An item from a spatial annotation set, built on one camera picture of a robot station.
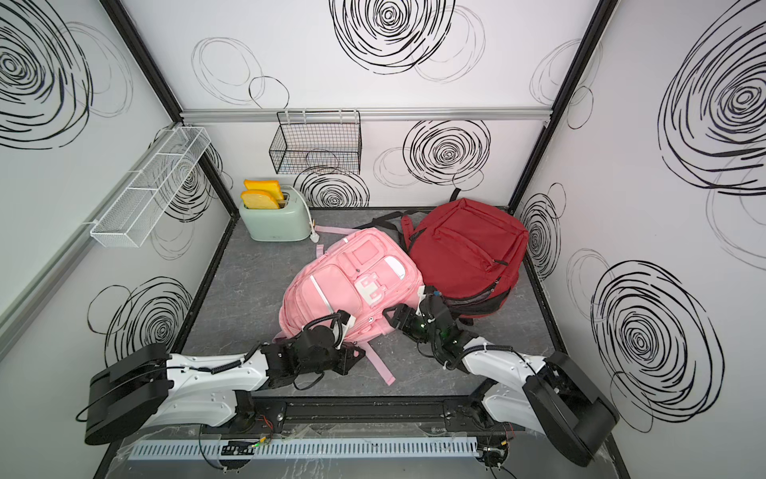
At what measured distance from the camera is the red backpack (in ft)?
2.93

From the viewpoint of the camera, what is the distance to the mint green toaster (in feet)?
3.35

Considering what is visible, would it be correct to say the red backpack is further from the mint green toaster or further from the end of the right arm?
the mint green toaster
